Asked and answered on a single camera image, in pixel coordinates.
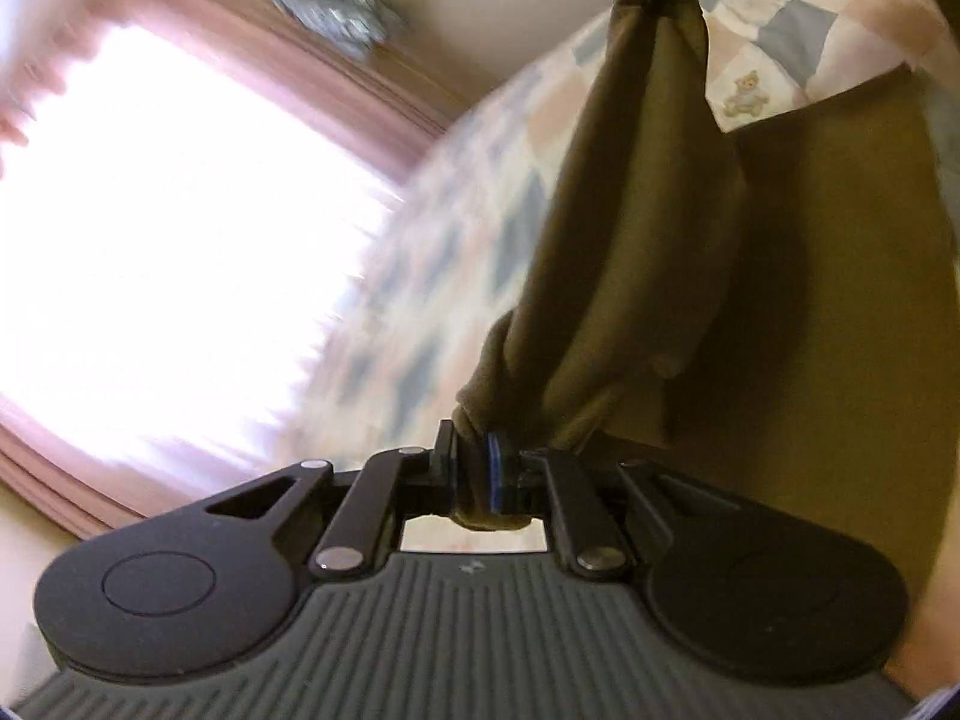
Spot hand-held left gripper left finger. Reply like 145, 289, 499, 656
206, 420, 460, 581

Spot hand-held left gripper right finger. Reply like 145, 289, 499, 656
484, 431, 722, 580

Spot brown shirt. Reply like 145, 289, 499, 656
450, 0, 752, 535

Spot pastel patchwork bear quilt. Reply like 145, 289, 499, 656
285, 0, 957, 466

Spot ceiling lamp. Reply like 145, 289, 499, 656
270, 0, 403, 61

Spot pink curtain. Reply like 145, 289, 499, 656
0, 0, 458, 541

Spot bright window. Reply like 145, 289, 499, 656
0, 22, 410, 485

